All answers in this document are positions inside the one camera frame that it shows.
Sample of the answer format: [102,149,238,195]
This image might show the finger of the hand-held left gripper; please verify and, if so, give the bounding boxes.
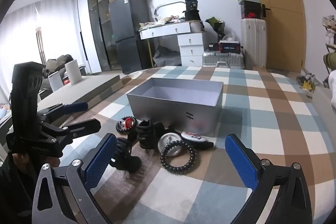
[40,119,102,144]
[37,102,89,123]

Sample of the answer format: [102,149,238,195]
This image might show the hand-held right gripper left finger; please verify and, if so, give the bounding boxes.
[31,132,118,224]

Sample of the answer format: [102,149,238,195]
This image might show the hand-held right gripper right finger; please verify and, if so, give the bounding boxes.
[225,133,313,224]

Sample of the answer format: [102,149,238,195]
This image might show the black claw hair clip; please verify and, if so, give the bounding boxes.
[110,137,142,173]

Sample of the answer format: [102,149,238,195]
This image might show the red-centred bead bracelet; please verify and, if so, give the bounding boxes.
[116,115,138,133]

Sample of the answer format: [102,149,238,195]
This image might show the black toothed hair clip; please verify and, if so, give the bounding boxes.
[189,139,215,151]

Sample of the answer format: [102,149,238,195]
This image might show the stack of black hair ties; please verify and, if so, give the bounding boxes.
[136,120,165,150]

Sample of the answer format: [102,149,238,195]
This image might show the round badge with red print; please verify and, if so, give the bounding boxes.
[181,131,204,144]

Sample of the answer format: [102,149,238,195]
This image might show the black bead bracelet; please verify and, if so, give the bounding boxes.
[161,141,196,175]

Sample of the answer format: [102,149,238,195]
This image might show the round silver disc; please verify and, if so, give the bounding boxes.
[157,132,183,158]

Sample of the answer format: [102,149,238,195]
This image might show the silver cardboard box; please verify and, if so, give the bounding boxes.
[126,77,224,136]

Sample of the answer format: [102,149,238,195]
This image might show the person's left forearm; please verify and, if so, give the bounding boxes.
[0,154,40,224]

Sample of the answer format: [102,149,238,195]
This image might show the person's left hand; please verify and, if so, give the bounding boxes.
[12,153,60,170]

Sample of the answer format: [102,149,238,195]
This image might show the white square bin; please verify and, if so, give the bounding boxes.
[48,72,64,92]

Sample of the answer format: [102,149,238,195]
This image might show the plaid blanket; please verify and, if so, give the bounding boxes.
[39,66,336,224]

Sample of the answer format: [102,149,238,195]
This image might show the dark jacket pile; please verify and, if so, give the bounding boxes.
[44,54,75,75]

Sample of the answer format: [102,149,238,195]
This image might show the white wardrobe panel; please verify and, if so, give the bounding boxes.
[77,0,103,75]

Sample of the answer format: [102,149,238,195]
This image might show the white curtain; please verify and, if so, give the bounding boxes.
[0,0,87,106]

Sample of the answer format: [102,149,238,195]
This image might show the dark glass cabinet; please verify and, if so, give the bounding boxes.
[87,0,116,75]

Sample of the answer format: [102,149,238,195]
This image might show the dark grey fridge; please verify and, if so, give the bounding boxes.
[109,0,156,75]

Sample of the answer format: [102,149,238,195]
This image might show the yellow and black slippers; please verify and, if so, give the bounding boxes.
[296,69,320,94]

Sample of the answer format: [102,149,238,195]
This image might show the grey cloth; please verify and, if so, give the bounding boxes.
[153,45,182,67]

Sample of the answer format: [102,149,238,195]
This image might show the silver suitcase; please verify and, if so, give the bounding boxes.
[202,49,244,68]

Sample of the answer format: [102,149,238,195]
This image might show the white rolled blanket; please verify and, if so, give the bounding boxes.
[329,76,336,109]

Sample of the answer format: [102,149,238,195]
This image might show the white suitcase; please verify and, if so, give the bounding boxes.
[241,18,268,68]

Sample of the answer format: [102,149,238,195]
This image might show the white desk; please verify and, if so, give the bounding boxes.
[138,21,206,68]

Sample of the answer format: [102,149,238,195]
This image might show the white drawer unit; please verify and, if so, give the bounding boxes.
[178,32,206,67]

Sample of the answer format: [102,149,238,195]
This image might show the desk clutter pile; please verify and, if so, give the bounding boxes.
[139,15,190,30]

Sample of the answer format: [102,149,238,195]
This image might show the arched metal mirror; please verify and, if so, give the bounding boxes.
[154,1,186,21]

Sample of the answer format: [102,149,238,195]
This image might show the dark wrapped bouquet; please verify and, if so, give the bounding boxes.
[205,17,226,44]

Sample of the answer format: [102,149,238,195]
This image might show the wooden shoe rack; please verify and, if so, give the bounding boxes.
[322,15,336,88]

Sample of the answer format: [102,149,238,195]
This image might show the white ribbed bin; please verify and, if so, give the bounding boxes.
[189,21,205,33]

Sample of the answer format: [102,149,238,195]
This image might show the red and black shoe box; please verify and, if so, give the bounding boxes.
[241,10,263,20]

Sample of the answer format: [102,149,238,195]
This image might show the wooden door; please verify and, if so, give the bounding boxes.
[243,0,307,73]

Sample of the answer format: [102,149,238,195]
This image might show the rows of shoes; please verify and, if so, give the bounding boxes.
[322,15,336,46]

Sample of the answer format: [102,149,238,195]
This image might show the black door handle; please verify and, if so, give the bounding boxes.
[261,3,272,18]

